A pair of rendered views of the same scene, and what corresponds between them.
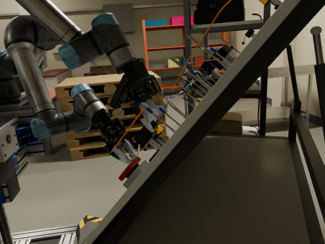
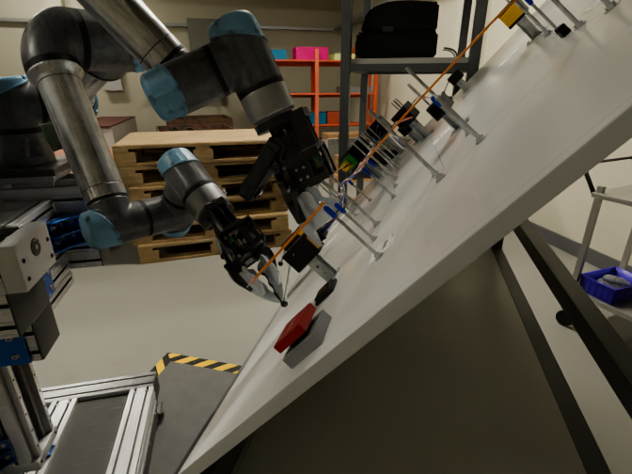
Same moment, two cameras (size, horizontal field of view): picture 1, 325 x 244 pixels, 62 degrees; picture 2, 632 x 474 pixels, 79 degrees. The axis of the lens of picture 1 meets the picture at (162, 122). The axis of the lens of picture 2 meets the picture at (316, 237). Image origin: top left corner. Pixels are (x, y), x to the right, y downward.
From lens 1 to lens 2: 22 cm
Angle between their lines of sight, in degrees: 8
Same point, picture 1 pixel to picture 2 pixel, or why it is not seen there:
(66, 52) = (157, 85)
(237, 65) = (609, 139)
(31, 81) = (80, 139)
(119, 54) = (265, 98)
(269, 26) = not seen: outside the picture
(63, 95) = (126, 160)
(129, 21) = not seen: hidden behind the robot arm
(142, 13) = not seen: hidden behind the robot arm
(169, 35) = (289, 74)
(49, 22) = (118, 21)
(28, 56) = (73, 89)
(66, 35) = (153, 52)
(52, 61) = (104, 102)
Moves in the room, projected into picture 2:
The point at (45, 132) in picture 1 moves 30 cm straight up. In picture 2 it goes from (110, 238) to (71, 58)
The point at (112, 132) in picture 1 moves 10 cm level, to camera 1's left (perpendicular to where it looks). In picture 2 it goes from (241, 243) to (182, 245)
